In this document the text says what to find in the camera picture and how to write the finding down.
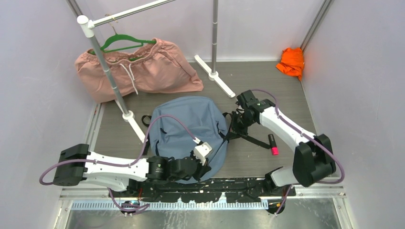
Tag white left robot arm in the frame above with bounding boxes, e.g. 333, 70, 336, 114
52, 142, 212, 197

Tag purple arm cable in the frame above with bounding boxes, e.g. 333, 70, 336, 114
39, 114, 202, 217
251, 89, 345, 217

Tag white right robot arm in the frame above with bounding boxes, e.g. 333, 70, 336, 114
228, 90, 336, 196

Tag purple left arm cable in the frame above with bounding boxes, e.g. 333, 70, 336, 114
39, 114, 202, 217

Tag green clothes hanger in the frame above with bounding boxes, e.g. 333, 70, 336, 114
99, 25, 157, 53

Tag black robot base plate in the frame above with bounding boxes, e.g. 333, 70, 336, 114
112, 177, 296, 203

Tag orange cloth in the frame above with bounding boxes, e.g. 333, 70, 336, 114
276, 47, 305, 81

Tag pink drawstring shorts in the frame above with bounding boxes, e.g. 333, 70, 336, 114
75, 39, 204, 103

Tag pink highlighter marker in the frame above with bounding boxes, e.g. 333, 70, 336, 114
268, 134, 279, 156

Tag metal clothes rack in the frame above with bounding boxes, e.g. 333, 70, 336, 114
77, 0, 235, 143

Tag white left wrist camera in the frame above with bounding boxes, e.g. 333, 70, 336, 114
192, 138, 213, 166

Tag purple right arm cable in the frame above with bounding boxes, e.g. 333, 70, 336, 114
251, 89, 345, 217

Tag blue backpack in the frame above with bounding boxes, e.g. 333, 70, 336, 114
145, 96, 234, 184

